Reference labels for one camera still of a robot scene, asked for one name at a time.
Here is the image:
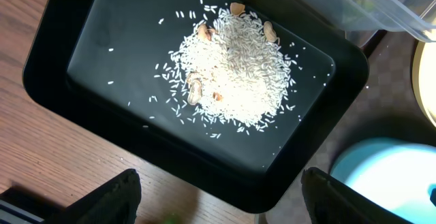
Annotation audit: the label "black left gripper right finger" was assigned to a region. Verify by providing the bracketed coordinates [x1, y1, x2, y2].
[301, 167, 409, 224]

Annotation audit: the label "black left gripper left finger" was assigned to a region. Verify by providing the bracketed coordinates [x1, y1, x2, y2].
[44, 169, 142, 224]

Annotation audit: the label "light blue bowl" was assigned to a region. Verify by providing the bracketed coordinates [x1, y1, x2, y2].
[330, 138, 435, 223]

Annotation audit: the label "yellow plate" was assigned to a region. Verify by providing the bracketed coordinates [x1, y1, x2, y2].
[411, 42, 435, 126]

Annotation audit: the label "rice food scraps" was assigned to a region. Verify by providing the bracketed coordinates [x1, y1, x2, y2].
[107, 0, 331, 140]

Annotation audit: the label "black waste tray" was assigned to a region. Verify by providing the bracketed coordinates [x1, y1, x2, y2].
[23, 0, 369, 213]

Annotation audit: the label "clear plastic waste bin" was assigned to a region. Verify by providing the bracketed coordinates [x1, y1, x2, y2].
[301, 0, 435, 46]

